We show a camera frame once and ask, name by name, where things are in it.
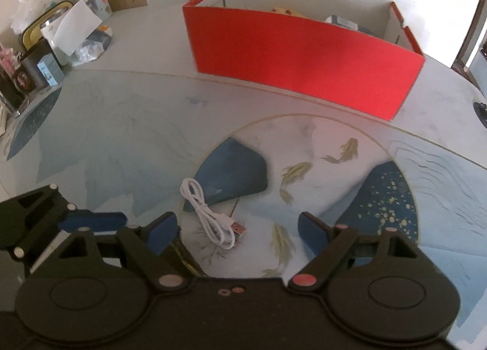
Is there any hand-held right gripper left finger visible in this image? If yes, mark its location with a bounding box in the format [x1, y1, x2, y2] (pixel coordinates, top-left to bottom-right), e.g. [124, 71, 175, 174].
[57, 212, 191, 292]

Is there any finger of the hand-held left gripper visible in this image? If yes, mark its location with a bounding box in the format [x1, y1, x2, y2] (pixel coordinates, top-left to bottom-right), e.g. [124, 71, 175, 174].
[0, 184, 128, 259]

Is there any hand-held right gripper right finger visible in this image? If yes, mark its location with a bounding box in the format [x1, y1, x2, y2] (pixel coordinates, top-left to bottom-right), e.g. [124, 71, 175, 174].
[287, 212, 419, 293]

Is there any white usb cable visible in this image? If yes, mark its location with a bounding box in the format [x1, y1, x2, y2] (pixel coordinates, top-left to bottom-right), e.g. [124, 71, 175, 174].
[180, 177, 246, 250]

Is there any red cardboard box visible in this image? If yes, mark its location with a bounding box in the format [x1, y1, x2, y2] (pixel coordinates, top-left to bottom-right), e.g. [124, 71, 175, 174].
[182, 0, 426, 121]

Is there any yellow plush toy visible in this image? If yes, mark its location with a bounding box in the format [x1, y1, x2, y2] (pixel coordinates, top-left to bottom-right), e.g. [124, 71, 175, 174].
[271, 7, 305, 18]

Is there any marble patterned desktop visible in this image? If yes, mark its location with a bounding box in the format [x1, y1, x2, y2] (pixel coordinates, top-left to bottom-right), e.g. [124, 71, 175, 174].
[0, 0, 487, 343]

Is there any light blue carton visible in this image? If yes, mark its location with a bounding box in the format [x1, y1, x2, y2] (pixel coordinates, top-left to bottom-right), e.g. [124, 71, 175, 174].
[37, 55, 65, 86]

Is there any dark tin box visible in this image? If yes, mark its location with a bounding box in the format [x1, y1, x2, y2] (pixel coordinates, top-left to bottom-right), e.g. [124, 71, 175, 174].
[17, 47, 50, 93]

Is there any clear plastic bag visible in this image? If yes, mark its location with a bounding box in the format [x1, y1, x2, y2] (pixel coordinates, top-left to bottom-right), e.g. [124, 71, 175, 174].
[70, 28, 114, 67]

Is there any white paper sheet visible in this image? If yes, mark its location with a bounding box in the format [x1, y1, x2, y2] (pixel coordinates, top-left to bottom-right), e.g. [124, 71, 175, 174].
[53, 0, 103, 57]

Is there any yellow rimmed tray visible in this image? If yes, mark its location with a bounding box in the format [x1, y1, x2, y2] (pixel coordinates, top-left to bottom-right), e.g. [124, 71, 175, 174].
[21, 0, 75, 50]

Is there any white printed carton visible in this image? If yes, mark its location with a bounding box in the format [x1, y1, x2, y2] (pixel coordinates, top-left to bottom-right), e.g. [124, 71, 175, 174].
[81, 0, 114, 20]

